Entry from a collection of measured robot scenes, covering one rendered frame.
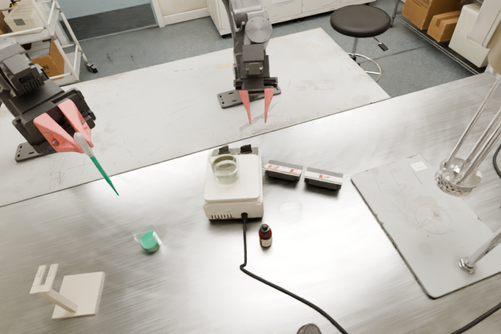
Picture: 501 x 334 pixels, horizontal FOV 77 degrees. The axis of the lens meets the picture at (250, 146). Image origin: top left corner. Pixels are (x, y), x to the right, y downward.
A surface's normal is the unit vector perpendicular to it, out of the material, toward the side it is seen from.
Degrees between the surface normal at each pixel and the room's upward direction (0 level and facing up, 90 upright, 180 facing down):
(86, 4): 90
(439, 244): 0
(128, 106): 0
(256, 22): 40
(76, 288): 0
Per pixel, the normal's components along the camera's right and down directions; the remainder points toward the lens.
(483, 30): -0.95, 0.27
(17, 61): 0.37, -0.28
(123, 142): -0.07, -0.67
